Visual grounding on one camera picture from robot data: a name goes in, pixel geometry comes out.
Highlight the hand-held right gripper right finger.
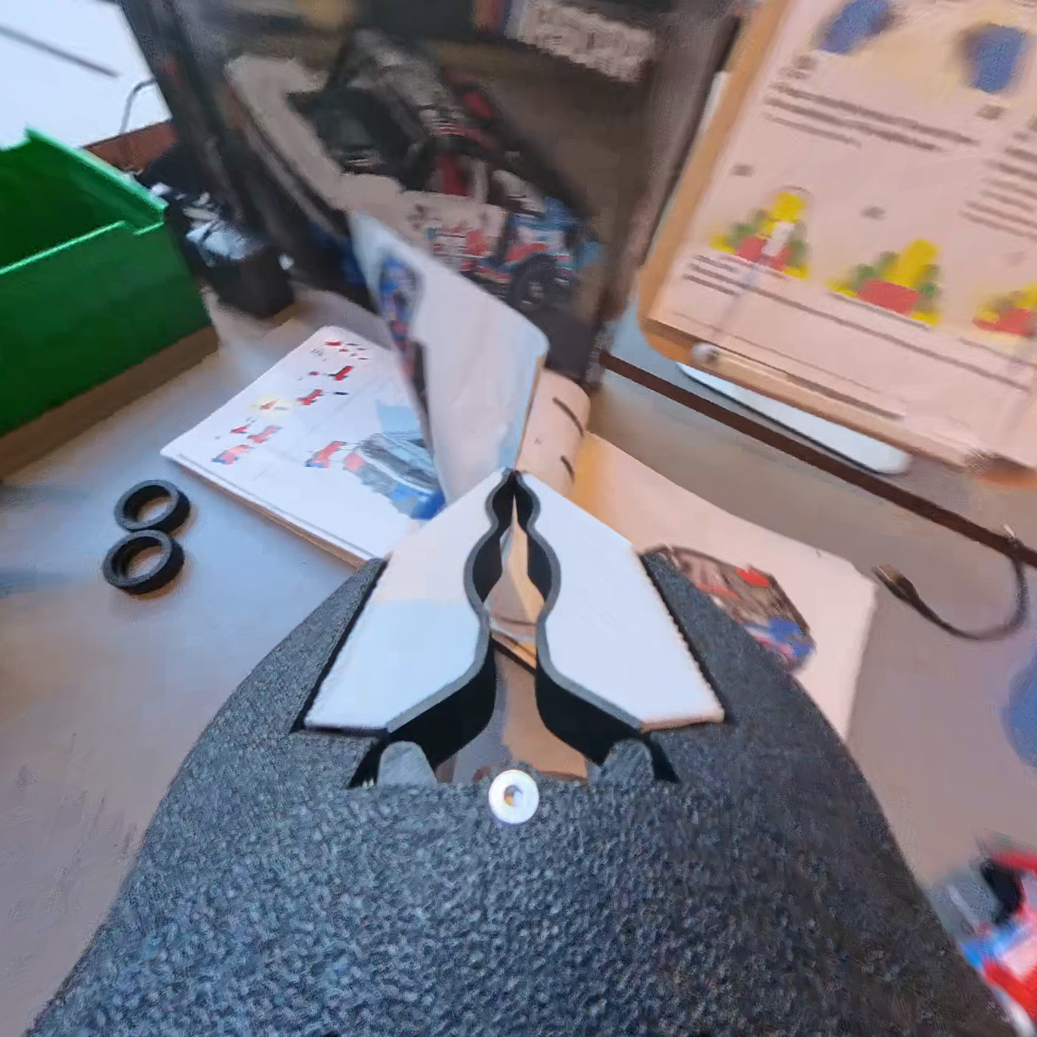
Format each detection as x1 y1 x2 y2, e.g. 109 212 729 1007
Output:
518 472 726 730

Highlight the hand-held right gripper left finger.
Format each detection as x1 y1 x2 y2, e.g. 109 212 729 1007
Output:
304 468 520 734

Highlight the building instruction booklet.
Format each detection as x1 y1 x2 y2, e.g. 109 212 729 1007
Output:
162 212 880 742

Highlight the black rubber toy tyre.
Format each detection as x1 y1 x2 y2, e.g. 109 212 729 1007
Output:
103 530 186 595
113 480 192 536

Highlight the brick-built toy race car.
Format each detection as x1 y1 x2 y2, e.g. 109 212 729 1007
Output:
932 838 1037 1034

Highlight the silver flat stand base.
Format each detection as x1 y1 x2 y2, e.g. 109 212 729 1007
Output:
676 360 912 475

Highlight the large blue plastic bin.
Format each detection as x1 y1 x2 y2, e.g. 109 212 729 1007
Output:
1003 660 1037 766

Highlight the instruction sheet on stand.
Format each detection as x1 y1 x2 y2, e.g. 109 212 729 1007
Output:
636 0 1037 487

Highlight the green plastic bin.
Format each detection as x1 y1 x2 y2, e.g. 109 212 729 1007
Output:
0 130 213 439

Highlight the race car set box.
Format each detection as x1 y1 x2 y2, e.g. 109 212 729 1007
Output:
122 0 746 386

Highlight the printed paper instruction sheet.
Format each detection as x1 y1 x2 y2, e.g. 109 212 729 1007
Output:
648 0 1037 471

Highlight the black usb cable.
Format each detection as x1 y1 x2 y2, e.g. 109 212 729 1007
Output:
873 527 1032 643

